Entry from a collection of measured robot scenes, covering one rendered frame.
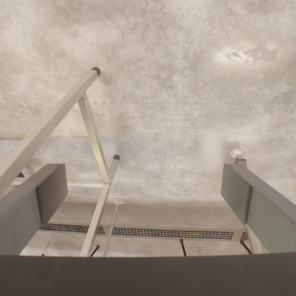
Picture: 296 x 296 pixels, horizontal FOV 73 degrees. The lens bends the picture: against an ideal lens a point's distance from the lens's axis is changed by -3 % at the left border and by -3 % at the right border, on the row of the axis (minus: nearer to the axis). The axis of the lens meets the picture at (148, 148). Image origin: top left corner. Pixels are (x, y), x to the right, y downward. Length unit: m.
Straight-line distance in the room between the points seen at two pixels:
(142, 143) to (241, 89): 0.54
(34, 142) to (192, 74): 0.66
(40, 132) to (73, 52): 0.51
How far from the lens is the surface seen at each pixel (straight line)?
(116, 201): 1.51
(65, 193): 0.17
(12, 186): 1.48
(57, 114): 0.62
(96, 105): 1.04
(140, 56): 0.91
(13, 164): 0.49
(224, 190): 0.17
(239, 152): 1.16
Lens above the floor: 0.87
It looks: 51 degrees down
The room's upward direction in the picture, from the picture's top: 171 degrees counter-clockwise
